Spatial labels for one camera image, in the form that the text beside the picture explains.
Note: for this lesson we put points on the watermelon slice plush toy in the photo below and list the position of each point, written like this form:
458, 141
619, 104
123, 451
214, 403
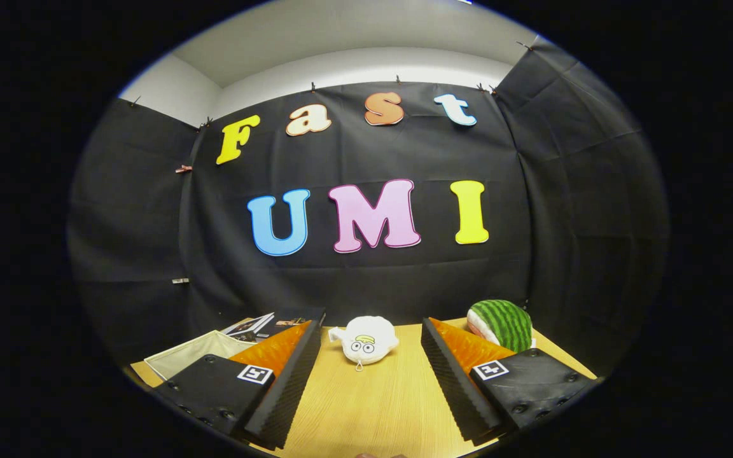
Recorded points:
506, 321

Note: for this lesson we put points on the grey fabric storage box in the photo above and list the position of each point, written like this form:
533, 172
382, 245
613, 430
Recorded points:
195, 353

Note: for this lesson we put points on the black backdrop cloth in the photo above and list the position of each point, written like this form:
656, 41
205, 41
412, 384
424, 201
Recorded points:
366, 152

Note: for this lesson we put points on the white plush toy with face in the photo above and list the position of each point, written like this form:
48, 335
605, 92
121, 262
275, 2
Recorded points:
366, 337

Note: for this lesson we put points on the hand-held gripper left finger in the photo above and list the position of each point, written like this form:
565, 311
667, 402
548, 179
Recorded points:
280, 394

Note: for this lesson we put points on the black cover book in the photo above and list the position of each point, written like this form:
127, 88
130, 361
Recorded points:
290, 320

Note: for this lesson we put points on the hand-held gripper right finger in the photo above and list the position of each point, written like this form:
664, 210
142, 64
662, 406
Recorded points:
454, 388

